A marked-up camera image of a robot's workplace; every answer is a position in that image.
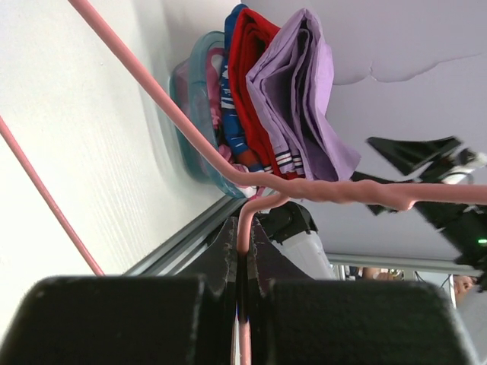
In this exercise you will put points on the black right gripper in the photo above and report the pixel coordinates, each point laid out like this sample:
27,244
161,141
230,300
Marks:
456,213

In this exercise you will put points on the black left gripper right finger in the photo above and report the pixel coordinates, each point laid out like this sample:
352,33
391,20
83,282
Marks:
295,319

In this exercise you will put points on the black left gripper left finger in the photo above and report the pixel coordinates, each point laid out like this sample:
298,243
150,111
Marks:
187,318

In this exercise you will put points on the pink wire hanger with trousers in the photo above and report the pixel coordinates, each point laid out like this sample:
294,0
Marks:
400,196

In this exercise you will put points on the purple trousers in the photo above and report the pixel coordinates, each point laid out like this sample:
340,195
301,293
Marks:
297,80

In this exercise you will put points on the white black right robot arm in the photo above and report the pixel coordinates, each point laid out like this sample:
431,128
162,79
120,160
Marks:
294,232

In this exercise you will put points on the colourful clothes in basin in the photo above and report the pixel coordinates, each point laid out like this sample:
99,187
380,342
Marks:
231,139

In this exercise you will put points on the red folded cloth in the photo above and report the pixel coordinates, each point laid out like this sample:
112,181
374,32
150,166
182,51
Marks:
268,137

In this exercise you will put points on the teal plastic basin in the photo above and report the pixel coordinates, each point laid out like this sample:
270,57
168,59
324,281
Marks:
195,89

